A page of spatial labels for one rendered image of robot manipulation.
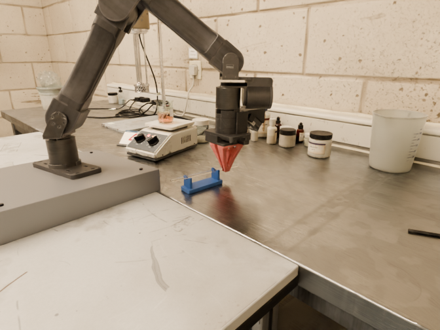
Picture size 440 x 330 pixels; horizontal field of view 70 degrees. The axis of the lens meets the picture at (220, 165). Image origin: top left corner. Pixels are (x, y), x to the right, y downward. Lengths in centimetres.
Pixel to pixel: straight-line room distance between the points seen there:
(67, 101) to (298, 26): 82
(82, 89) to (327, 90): 79
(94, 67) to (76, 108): 10
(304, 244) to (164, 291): 24
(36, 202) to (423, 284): 61
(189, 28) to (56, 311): 55
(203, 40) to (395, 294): 56
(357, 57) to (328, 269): 77
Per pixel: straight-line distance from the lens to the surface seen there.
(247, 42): 136
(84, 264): 53
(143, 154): 95
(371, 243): 59
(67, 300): 47
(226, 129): 72
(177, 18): 71
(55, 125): 75
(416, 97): 107
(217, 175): 74
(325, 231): 59
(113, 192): 67
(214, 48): 70
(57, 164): 78
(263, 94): 72
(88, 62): 74
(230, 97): 71
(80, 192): 64
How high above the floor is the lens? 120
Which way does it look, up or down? 20 degrees down
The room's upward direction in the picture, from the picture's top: straight up
